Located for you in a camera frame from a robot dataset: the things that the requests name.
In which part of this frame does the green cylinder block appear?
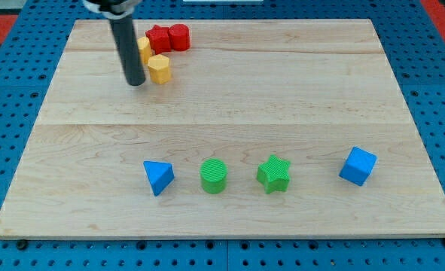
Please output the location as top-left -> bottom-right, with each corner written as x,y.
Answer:
200,158 -> 227,193

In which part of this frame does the blue triangle block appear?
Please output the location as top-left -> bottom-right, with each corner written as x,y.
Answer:
143,161 -> 175,196

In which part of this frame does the wooden board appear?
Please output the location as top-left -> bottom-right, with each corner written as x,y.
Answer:
0,19 -> 445,240

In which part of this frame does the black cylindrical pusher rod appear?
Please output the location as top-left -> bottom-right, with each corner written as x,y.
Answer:
109,14 -> 146,86

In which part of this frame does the blue cube block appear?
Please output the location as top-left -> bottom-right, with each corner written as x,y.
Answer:
339,146 -> 377,186

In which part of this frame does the green star block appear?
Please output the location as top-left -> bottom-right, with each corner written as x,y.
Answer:
256,154 -> 291,194

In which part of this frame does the red star block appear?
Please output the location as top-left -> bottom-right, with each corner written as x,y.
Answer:
145,25 -> 172,54

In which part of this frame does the yellow block behind rod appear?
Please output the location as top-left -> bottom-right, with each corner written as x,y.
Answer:
137,36 -> 153,64

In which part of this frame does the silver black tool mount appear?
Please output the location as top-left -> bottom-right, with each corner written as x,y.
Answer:
82,0 -> 142,19

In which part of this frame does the red cylinder block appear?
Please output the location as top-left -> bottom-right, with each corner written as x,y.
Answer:
169,23 -> 190,51

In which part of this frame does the yellow hexagon block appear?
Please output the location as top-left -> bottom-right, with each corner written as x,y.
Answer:
148,54 -> 172,84

